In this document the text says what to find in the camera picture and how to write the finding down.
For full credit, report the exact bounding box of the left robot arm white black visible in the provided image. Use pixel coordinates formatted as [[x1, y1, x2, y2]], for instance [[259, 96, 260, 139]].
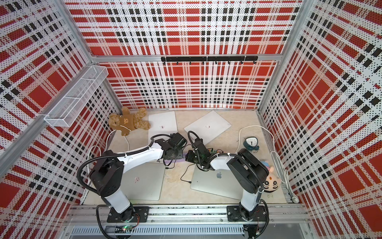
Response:
[[76, 133, 187, 222]]

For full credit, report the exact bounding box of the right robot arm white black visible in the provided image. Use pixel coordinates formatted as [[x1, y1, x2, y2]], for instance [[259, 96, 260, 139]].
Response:
[[186, 131, 269, 222]]

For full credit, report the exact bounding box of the white laptop back left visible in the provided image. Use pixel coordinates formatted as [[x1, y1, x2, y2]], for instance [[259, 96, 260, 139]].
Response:
[[148, 112, 178, 143]]

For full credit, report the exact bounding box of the white laptop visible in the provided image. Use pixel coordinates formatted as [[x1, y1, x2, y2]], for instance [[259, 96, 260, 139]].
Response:
[[148, 112, 178, 143], [184, 111, 232, 144]]

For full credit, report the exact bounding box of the white laptop back right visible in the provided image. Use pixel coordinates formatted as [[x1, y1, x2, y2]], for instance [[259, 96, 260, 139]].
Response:
[[184, 111, 232, 144]]

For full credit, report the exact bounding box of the silver laptop front right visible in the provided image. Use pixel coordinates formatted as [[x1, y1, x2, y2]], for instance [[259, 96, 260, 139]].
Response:
[[191, 169, 244, 200]]

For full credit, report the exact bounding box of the silver laptop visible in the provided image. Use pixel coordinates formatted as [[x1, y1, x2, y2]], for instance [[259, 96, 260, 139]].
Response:
[[191, 169, 244, 200], [120, 163, 166, 201]]

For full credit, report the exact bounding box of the silver laptop front left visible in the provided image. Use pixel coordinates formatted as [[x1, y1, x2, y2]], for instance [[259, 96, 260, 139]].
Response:
[[120, 163, 166, 201]]

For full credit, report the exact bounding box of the orange power strip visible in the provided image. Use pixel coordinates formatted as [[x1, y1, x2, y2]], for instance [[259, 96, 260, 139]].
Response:
[[208, 148, 224, 155]]

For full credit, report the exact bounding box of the purple power strip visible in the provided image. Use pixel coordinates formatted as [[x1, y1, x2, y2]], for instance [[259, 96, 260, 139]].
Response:
[[177, 153, 188, 162]]

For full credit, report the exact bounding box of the brown teddy bear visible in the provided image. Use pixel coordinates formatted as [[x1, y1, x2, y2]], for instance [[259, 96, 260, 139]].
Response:
[[108, 106, 151, 136]]

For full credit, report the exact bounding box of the plush doll striped hat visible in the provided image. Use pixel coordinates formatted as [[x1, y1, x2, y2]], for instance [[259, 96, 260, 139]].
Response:
[[261, 161, 282, 193]]

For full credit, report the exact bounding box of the white power cord right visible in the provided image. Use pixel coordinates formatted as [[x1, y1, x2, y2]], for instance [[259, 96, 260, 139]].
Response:
[[234, 124, 300, 204]]

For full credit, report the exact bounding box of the white power cord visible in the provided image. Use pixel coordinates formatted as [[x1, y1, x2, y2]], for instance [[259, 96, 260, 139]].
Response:
[[80, 129, 132, 204], [234, 124, 300, 204]]

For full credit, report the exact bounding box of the white power cord left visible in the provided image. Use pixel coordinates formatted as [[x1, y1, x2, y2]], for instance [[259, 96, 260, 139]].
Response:
[[80, 129, 132, 204]]

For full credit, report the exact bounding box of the black hook rail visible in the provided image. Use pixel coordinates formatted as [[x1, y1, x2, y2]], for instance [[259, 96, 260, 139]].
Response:
[[161, 56, 259, 64]]

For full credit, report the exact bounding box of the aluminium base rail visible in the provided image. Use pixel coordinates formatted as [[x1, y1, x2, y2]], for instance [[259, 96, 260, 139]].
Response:
[[59, 204, 315, 239]]

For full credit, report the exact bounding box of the white wire mesh basket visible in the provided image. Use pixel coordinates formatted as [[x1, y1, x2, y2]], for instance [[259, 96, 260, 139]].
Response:
[[44, 65, 108, 127]]

